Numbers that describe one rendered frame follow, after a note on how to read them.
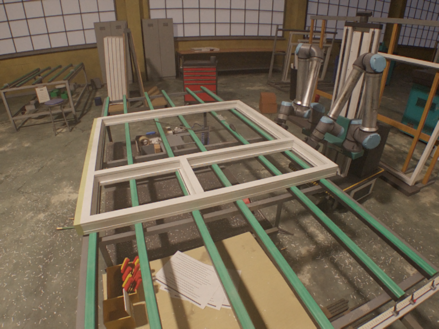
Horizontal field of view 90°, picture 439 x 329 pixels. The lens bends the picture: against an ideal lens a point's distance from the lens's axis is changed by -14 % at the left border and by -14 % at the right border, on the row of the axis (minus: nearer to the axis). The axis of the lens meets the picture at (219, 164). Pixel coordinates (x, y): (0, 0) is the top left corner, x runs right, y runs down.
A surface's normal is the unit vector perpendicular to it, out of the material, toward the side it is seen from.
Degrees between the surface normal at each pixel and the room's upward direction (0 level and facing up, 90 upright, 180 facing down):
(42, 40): 90
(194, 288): 0
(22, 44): 90
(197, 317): 0
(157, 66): 90
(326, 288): 0
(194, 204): 90
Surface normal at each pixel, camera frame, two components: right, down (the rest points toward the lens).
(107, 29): 0.35, 0.47
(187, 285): 0.00, -0.86
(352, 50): -0.87, 0.25
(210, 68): -0.02, 0.50
